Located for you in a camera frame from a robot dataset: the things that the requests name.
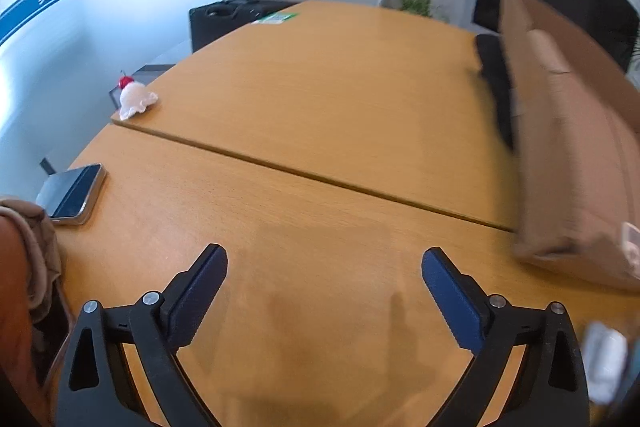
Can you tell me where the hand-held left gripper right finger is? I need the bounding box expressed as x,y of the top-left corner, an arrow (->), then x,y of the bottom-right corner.
421,247 -> 591,427

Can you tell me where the black equipment case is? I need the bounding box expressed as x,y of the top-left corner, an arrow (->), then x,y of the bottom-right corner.
188,0 -> 301,54

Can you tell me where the white plastic device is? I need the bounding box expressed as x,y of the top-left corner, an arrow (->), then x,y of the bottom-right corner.
582,322 -> 628,405

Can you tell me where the green white packet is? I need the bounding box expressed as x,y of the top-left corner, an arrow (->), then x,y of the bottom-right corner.
251,12 -> 300,25

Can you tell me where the dark flat object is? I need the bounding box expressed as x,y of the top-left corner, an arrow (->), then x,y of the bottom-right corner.
472,33 -> 517,152

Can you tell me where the black smartphone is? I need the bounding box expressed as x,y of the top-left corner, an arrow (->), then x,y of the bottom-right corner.
37,163 -> 107,226

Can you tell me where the brown cardboard box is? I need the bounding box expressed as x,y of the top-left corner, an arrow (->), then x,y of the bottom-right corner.
498,0 -> 640,292

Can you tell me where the small white red plush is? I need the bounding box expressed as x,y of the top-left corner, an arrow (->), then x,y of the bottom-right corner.
118,76 -> 160,122

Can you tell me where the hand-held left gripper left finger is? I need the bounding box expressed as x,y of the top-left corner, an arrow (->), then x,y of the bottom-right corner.
54,243 -> 229,427

